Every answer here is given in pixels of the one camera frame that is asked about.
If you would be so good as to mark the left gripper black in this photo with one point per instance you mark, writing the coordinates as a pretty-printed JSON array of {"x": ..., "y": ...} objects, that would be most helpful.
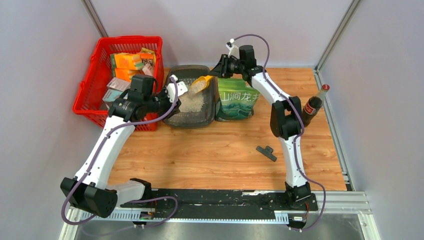
[{"x": 164, "y": 92}]

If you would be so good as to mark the dark cola bottle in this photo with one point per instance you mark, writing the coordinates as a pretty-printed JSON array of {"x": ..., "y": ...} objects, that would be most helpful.
[{"x": 314, "y": 104}]

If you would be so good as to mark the yellow patterned packet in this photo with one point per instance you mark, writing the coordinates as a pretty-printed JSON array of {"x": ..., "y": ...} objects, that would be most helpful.
[{"x": 148, "y": 56}]

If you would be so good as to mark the grey litter box tray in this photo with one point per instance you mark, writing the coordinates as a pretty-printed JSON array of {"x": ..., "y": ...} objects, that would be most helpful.
[{"x": 197, "y": 110}]

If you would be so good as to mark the orange sponge pack upper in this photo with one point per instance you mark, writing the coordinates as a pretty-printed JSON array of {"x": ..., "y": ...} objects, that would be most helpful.
[{"x": 129, "y": 61}]

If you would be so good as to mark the orange sponge pack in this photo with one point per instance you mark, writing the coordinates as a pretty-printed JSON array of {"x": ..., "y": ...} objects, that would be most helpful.
[
  {"x": 129, "y": 61},
  {"x": 125, "y": 74}
]

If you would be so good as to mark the orange sponge pack lower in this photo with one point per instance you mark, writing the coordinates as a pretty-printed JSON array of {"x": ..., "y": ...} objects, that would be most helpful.
[{"x": 125, "y": 74}]

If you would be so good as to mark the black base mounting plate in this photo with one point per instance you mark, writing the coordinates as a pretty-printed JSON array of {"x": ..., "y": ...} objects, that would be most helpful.
[{"x": 221, "y": 204}]

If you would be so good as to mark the red plastic shopping basket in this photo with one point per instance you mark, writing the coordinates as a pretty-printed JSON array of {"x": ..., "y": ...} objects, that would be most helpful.
[{"x": 93, "y": 87}]

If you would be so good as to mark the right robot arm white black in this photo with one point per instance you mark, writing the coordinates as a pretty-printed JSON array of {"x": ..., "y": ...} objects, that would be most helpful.
[{"x": 285, "y": 118}]

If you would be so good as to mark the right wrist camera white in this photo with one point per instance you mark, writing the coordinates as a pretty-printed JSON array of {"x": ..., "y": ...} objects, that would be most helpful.
[{"x": 233, "y": 49}]

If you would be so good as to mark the aluminium frame rail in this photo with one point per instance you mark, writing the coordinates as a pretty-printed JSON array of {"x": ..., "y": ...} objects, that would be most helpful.
[{"x": 352, "y": 207}]

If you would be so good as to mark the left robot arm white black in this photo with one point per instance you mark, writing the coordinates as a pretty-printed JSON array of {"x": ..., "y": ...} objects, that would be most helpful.
[{"x": 138, "y": 105}]

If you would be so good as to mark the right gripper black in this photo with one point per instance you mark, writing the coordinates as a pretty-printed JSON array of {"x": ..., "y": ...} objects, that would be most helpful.
[{"x": 221, "y": 68}]

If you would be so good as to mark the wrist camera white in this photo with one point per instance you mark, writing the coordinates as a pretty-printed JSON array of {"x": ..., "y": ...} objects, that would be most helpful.
[
  {"x": 233, "y": 49},
  {"x": 176, "y": 89}
]

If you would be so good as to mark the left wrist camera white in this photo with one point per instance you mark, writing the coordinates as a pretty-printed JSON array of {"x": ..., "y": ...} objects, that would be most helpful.
[{"x": 176, "y": 89}]

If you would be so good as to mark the pink grey box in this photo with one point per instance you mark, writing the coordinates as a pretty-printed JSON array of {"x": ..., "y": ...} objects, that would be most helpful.
[{"x": 118, "y": 84}]

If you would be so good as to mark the yellow plastic scoop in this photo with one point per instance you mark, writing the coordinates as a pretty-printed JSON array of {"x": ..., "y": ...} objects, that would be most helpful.
[{"x": 200, "y": 84}]

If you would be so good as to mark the teal grey box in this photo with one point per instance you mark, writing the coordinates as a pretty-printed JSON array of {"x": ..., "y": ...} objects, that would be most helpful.
[{"x": 111, "y": 95}]

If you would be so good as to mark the green litter bag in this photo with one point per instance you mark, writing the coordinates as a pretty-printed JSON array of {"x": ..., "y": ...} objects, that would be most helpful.
[{"x": 236, "y": 100}]

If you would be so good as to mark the black bag clip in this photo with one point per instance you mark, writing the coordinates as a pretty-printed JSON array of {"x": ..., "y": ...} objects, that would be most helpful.
[{"x": 267, "y": 152}]

